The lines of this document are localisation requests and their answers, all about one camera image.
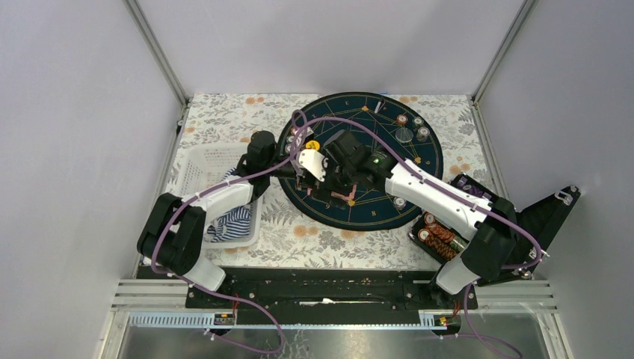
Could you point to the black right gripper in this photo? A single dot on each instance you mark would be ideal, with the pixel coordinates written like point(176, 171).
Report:
point(323, 187)

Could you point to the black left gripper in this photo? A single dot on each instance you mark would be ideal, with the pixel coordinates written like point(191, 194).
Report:
point(294, 173)

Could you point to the yellow big blind button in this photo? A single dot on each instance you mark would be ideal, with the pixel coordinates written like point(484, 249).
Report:
point(312, 145)

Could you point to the clear dealer button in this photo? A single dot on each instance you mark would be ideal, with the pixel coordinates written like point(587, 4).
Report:
point(404, 135)

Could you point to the white plastic laundry basket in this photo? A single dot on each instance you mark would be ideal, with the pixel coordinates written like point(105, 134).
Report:
point(206, 165)

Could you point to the blue chip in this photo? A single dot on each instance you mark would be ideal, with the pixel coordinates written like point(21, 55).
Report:
point(418, 122)

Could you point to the pink sponge block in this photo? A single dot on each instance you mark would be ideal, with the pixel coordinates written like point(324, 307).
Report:
point(348, 200)

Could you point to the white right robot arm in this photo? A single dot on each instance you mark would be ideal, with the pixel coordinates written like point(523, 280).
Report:
point(489, 226)

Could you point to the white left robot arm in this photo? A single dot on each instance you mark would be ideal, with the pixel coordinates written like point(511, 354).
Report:
point(172, 238)

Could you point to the round dark poker mat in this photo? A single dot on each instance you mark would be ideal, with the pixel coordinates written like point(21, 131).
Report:
point(373, 209)

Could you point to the blue white striped cloth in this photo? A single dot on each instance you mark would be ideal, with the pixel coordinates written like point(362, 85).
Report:
point(233, 220)

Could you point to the red chip rows in case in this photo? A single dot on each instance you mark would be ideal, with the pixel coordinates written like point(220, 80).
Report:
point(440, 239)

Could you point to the black poker chip case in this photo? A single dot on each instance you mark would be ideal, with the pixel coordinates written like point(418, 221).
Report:
point(542, 219)

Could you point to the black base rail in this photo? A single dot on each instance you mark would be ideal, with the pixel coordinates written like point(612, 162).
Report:
point(314, 297)

